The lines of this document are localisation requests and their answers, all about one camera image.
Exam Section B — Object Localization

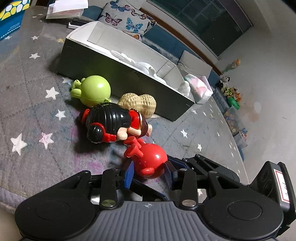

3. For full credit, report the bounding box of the black-haired red doll figure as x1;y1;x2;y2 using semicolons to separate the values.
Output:
78;103;153;146

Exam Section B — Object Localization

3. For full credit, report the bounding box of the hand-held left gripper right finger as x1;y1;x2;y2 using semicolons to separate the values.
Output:
165;161;241;208

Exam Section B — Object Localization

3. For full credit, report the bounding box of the clear plastic case with papers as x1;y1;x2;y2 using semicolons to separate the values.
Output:
45;0;89;19

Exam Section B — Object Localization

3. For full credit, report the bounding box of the pink white bag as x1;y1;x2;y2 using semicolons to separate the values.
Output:
184;74;210;98

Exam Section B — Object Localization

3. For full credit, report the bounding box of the grey plastic crate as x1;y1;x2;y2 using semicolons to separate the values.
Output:
212;88;230;113

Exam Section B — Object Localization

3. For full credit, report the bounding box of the cluster of small toy figures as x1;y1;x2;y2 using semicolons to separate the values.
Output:
221;86;244;110

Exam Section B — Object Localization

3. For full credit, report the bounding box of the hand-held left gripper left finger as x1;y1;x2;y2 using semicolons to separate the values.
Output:
55;160;139;209

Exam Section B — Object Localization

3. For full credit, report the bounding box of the red round toy figure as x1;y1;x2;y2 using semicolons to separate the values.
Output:
124;137;168;180

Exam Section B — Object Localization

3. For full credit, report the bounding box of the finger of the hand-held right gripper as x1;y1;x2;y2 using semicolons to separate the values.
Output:
167;153;240;183

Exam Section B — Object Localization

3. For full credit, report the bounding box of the green round toy figure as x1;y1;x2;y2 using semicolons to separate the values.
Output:
70;75;112;107

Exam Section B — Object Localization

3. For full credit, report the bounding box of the orange white plush toy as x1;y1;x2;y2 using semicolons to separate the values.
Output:
225;58;241;73

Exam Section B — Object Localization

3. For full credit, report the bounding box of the clear plastic storage bin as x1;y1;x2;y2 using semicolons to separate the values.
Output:
224;108;249;149

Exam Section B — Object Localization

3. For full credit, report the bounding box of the dark window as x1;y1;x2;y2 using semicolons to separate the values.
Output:
147;0;253;56

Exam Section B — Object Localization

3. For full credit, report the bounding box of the blue yellow spotted box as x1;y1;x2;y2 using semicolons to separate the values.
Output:
0;0;30;42

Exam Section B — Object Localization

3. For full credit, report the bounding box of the small white open box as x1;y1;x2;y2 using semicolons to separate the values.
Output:
178;50;214;105

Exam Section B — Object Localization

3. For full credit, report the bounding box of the long white cardboard box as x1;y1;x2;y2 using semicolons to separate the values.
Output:
57;21;196;122

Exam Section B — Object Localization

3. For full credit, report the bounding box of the blue sofa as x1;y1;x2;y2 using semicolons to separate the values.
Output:
81;7;219;78

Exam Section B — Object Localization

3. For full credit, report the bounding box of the tan peanut toy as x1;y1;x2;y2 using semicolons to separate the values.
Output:
117;93;157;119

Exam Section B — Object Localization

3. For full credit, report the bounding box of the flat black case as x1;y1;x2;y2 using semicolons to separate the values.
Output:
67;19;90;29

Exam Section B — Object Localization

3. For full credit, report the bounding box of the grey star-print mat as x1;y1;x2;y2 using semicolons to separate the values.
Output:
0;7;249;214

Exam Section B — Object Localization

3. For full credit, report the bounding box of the butterfly print pillow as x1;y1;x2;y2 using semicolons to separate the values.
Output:
99;0;157;42

